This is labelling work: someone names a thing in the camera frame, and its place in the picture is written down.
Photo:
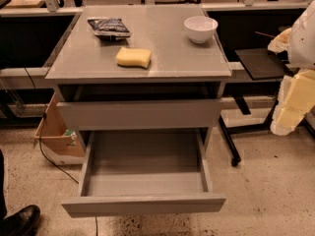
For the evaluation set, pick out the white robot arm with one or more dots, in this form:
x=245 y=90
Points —
x=298 y=41

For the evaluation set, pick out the grey top drawer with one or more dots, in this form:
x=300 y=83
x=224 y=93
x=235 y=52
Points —
x=133 y=115

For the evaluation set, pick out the black side table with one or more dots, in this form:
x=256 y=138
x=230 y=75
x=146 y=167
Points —
x=260 y=74

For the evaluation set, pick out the yellow sponge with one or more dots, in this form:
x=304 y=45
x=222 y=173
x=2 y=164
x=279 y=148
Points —
x=133 y=57

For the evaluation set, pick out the white bowl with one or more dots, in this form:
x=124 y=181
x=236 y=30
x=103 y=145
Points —
x=200 y=29

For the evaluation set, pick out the wooden box on floor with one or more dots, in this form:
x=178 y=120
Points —
x=59 y=143

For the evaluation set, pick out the black shoe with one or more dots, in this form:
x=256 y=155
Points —
x=20 y=223

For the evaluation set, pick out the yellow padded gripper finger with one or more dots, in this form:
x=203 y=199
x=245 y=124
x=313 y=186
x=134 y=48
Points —
x=300 y=98

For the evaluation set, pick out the grey drawer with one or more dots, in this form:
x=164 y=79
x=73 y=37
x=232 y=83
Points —
x=144 y=172
x=133 y=115

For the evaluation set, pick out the dark blue snack bag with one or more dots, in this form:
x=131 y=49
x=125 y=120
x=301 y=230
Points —
x=109 y=27

